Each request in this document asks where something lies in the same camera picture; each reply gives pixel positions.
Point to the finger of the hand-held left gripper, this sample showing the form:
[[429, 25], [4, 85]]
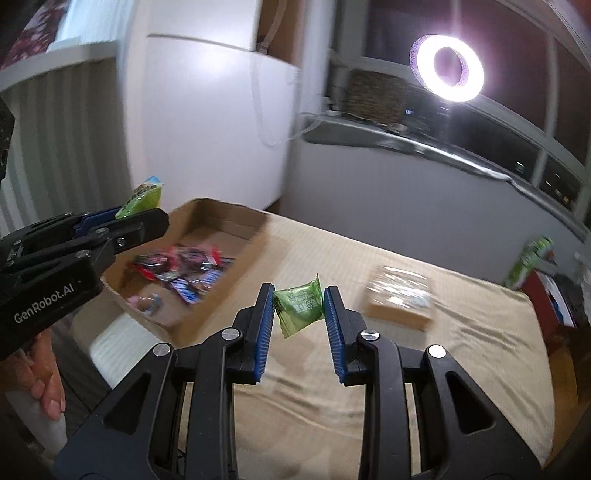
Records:
[[129, 230], [99, 220]]

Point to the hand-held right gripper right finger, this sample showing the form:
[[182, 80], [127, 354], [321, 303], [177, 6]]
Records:
[[336, 337]]

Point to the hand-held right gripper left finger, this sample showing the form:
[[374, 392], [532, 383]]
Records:
[[262, 332]]

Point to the small green candy packet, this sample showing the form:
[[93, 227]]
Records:
[[142, 198]]

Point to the green snack packet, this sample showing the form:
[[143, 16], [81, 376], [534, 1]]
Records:
[[298, 304]]

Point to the pile of assorted snack packets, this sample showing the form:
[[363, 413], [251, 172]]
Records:
[[184, 270]]

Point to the brown cardboard box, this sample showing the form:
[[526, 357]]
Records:
[[231, 249]]

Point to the person's left hand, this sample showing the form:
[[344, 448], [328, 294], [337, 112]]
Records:
[[44, 374]]

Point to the clear wrapped wafer block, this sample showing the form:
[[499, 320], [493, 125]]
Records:
[[400, 300]]

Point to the small pink blue packet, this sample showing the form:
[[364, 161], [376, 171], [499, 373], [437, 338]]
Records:
[[148, 304]]

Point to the white slatted headboard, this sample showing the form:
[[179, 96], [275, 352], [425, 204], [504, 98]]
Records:
[[60, 152]]

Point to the white wardrobe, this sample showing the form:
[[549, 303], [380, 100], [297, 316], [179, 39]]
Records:
[[203, 92]]

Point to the red floral cloth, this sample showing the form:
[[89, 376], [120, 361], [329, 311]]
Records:
[[27, 44]]

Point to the red box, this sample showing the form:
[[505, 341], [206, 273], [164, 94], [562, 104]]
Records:
[[551, 295]]

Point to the woven basket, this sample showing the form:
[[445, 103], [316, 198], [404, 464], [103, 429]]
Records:
[[375, 97]]

